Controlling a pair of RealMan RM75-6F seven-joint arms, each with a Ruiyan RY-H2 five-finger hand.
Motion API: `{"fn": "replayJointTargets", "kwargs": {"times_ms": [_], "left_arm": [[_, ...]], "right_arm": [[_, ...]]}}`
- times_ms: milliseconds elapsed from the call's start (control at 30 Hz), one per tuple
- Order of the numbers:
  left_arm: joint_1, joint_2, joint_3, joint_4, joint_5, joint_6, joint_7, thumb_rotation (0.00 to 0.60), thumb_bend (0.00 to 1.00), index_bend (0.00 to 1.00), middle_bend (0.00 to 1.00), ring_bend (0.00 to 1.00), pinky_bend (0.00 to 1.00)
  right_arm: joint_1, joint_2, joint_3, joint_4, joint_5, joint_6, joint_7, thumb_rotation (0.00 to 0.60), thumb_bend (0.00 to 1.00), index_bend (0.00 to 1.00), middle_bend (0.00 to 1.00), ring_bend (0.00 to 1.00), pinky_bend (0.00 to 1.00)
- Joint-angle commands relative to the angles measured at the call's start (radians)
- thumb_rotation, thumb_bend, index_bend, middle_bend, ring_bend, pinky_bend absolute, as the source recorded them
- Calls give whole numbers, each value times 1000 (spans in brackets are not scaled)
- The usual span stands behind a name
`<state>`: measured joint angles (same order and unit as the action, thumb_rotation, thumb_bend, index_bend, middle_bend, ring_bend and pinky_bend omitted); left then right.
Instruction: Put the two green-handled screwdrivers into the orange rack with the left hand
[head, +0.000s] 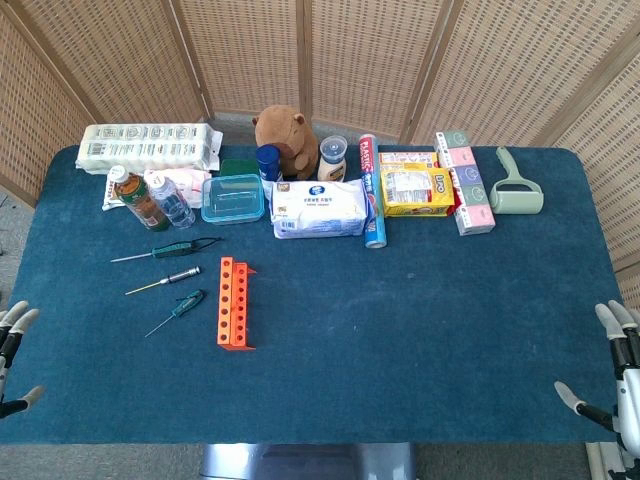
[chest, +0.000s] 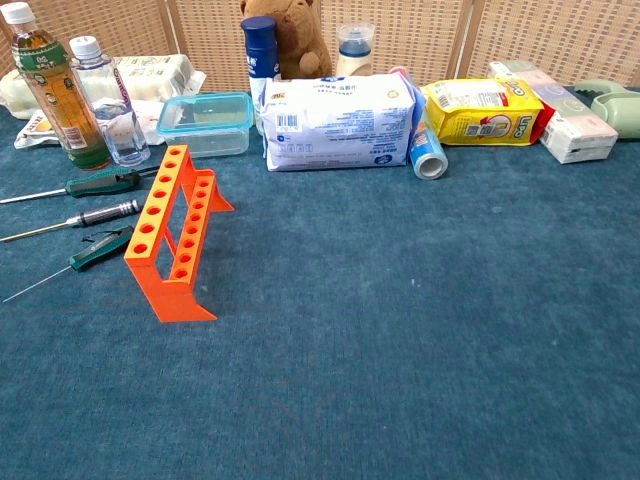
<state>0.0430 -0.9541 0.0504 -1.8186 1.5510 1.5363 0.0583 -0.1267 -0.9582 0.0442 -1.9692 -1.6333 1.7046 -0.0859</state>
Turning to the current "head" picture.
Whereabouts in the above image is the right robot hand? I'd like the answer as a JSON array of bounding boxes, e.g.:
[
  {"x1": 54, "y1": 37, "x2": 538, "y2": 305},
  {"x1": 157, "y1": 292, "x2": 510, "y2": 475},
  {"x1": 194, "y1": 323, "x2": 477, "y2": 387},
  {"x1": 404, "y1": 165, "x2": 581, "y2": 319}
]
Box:
[{"x1": 553, "y1": 299, "x2": 640, "y2": 451}]

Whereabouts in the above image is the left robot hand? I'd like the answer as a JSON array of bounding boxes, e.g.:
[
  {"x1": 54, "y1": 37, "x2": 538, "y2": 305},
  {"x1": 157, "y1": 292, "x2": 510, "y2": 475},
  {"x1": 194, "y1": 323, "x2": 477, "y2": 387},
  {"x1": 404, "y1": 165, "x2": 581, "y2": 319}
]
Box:
[{"x1": 0, "y1": 299, "x2": 46, "y2": 420}]

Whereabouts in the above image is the short green screwdriver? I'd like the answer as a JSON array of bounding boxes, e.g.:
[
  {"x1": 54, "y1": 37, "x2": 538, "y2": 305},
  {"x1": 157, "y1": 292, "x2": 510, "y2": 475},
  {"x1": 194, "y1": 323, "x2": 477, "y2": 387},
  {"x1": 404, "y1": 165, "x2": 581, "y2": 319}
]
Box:
[{"x1": 144, "y1": 288, "x2": 206, "y2": 339}]

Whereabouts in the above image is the long green screwdriver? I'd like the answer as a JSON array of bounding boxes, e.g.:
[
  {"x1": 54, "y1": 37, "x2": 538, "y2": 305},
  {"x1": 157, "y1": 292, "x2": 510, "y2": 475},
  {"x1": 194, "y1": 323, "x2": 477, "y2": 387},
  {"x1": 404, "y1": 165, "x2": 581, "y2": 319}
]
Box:
[{"x1": 109, "y1": 236, "x2": 225, "y2": 264}]

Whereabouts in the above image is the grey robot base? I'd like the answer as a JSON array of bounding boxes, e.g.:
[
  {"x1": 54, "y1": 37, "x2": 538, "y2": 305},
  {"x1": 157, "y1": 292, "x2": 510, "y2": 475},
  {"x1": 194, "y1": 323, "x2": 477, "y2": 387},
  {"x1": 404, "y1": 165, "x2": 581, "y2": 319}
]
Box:
[{"x1": 198, "y1": 442, "x2": 419, "y2": 480}]

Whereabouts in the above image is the orange screwdriver rack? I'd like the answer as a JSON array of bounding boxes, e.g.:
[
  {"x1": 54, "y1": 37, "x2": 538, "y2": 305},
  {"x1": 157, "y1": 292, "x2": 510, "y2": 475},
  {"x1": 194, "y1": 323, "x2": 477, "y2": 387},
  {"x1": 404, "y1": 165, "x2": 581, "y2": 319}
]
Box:
[{"x1": 215, "y1": 256, "x2": 259, "y2": 352}]

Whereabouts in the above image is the silver yellow-shaft screwdriver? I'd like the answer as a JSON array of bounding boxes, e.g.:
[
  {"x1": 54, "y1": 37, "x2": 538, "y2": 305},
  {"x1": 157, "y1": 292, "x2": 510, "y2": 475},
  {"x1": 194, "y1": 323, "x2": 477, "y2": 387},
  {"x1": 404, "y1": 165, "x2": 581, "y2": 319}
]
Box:
[{"x1": 124, "y1": 265, "x2": 202, "y2": 296}]

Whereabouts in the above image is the green tea bottle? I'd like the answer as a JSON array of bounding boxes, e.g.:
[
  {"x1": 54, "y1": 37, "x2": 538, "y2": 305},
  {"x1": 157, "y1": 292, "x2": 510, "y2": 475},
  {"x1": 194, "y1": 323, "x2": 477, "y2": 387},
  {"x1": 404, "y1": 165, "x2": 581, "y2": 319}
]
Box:
[{"x1": 108, "y1": 164, "x2": 171, "y2": 233}]

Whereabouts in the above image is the clear water bottle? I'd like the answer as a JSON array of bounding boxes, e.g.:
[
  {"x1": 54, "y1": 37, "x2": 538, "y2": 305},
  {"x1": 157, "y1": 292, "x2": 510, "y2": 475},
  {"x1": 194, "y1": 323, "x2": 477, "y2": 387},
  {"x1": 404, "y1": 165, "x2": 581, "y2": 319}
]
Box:
[{"x1": 144, "y1": 172, "x2": 197, "y2": 230}]

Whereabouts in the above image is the white paper roll pack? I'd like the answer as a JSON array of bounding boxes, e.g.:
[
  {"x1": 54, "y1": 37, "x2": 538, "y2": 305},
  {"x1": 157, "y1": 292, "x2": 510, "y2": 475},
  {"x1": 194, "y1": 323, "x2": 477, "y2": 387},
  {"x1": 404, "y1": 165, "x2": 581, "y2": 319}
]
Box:
[{"x1": 74, "y1": 122, "x2": 224, "y2": 175}]

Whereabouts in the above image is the pink white plastic bag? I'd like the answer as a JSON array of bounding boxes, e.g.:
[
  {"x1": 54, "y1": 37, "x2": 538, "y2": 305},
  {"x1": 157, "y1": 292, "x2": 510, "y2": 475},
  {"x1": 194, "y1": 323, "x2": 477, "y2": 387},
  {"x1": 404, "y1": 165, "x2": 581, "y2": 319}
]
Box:
[{"x1": 101, "y1": 168, "x2": 214, "y2": 212}]

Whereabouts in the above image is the green lint roller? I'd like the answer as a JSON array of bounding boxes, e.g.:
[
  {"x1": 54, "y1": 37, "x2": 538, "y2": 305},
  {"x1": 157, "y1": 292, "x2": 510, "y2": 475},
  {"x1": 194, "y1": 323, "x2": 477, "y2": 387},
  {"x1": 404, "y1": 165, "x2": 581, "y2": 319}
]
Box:
[{"x1": 488, "y1": 145, "x2": 545, "y2": 216}]

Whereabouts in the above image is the blue felt table cover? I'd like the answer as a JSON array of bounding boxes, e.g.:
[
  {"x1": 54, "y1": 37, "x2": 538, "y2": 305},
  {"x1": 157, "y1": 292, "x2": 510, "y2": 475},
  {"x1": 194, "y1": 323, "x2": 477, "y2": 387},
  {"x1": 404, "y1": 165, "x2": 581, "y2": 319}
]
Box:
[{"x1": 0, "y1": 143, "x2": 632, "y2": 446}]

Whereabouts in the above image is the clear container teal lid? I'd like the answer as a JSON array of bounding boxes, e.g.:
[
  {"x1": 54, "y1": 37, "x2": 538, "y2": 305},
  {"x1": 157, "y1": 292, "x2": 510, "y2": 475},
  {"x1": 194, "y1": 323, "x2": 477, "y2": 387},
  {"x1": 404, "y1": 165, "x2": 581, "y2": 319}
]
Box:
[{"x1": 200, "y1": 173, "x2": 266, "y2": 226}]

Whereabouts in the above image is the pink green tissue pack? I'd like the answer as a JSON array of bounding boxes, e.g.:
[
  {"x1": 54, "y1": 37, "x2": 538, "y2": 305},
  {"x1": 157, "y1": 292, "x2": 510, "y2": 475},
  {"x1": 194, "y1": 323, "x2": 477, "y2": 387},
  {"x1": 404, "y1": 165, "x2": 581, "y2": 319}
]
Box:
[{"x1": 432, "y1": 130, "x2": 497, "y2": 237}]

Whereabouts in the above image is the dark green box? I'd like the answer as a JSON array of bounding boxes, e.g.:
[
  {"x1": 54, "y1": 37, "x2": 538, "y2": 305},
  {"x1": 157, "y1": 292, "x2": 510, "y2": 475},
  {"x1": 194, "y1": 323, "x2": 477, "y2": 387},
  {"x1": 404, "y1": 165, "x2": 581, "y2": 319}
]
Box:
[{"x1": 218, "y1": 158, "x2": 262, "y2": 177}]

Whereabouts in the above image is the blue-capped white can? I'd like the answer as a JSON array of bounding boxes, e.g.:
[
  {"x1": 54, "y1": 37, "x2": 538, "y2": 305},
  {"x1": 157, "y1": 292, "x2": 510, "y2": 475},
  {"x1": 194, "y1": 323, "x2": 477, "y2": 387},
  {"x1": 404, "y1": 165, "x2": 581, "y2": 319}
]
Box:
[{"x1": 255, "y1": 143, "x2": 285, "y2": 201}]

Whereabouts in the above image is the yellow Lipo snack bag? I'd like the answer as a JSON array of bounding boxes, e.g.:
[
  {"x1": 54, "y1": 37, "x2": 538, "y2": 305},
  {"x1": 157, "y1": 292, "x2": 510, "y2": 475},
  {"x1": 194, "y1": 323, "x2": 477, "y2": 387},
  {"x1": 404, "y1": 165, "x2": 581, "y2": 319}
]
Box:
[{"x1": 379, "y1": 166, "x2": 457, "y2": 219}]

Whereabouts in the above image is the white wet wipes pack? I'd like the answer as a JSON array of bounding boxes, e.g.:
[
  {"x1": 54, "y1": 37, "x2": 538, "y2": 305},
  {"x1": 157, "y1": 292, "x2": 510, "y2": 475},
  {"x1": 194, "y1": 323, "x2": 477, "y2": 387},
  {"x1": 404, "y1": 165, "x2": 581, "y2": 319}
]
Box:
[{"x1": 269, "y1": 178, "x2": 371, "y2": 240}]

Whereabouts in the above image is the brown capybara plush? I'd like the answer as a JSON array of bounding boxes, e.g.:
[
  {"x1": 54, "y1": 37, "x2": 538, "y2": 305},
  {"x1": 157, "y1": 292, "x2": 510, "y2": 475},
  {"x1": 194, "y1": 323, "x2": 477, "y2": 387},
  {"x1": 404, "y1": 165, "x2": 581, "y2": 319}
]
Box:
[{"x1": 251, "y1": 104, "x2": 321, "y2": 182}]

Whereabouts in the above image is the plastic wrap roll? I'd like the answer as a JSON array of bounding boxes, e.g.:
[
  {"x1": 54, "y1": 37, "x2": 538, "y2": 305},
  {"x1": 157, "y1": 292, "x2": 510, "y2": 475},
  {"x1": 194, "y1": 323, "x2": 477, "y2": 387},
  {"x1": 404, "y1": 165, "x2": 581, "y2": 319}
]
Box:
[{"x1": 357, "y1": 132, "x2": 389, "y2": 250}]

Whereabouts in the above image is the yellow red snack box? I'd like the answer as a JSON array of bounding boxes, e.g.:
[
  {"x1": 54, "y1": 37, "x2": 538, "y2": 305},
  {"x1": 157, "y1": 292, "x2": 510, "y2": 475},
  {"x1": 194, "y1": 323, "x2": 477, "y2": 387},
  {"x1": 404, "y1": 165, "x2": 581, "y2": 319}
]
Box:
[{"x1": 378, "y1": 151, "x2": 441, "y2": 171}]

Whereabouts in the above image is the mayonnaise squeeze bottle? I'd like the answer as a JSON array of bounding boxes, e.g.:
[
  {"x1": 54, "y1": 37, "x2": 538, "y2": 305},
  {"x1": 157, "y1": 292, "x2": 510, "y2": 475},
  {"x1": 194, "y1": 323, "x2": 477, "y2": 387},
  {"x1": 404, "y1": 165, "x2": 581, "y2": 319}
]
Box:
[{"x1": 316, "y1": 134, "x2": 349, "y2": 184}]

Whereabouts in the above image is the wicker folding screen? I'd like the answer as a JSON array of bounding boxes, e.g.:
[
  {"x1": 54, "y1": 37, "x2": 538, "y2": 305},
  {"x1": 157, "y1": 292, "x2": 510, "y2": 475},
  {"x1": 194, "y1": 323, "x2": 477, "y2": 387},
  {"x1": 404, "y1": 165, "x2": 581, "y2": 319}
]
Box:
[{"x1": 0, "y1": 0, "x2": 640, "y2": 314}]

